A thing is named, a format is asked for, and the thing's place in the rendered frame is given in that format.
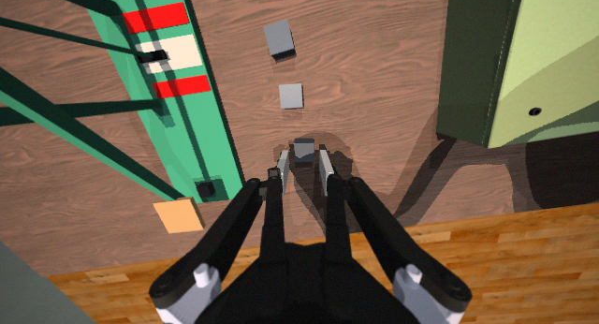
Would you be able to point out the grey rectangular block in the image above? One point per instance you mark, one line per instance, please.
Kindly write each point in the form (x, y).
(304, 150)
(279, 39)
(290, 95)

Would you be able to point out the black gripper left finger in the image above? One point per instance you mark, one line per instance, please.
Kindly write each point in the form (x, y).
(187, 287)

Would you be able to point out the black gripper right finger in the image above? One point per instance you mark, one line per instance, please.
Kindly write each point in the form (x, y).
(433, 293)

